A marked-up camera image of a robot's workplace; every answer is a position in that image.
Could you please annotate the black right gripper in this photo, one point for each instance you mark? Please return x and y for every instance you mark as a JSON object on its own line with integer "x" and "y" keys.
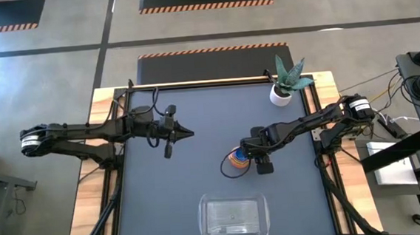
{"x": 261, "y": 141}

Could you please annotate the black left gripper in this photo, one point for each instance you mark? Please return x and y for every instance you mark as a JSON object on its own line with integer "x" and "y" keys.
{"x": 160, "y": 128}

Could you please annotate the red measuring cup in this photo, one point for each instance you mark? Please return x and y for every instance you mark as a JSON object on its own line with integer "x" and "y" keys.
{"x": 233, "y": 157}

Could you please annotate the orange measuring cup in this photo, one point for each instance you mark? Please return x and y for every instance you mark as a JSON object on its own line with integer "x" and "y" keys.
{"x": 232, "y": 163}

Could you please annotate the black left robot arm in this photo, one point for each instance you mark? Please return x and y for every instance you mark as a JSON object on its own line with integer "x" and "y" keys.
{"x": 70, "y": 131}

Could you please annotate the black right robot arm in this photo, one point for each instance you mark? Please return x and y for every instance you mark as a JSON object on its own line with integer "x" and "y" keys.
{"x": 306, "y": 120}

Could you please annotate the clear plastic basket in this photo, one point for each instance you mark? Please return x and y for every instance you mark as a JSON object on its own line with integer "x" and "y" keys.
{"x": 231, "y": 216}

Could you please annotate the grey table mat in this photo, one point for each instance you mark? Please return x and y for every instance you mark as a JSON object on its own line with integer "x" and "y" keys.
{"x": 206, "y": 177}

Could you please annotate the succulent plant in white pot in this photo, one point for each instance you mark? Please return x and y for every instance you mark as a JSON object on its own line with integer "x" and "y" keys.
{"x": 279, "y": 97}

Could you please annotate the black power strip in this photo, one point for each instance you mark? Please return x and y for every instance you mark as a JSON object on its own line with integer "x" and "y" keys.
{"x": 390, "y": 129}

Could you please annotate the black desk crossbar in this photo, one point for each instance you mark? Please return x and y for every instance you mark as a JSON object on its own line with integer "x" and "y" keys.
{"x": 394, "y": 152}

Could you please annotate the white box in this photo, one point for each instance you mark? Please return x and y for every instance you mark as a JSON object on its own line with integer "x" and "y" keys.
{"x": 395, "y": 173}

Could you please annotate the black aluminium table frame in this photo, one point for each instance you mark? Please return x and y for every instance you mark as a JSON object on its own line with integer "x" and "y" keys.
{"x": 126, "y": 101}

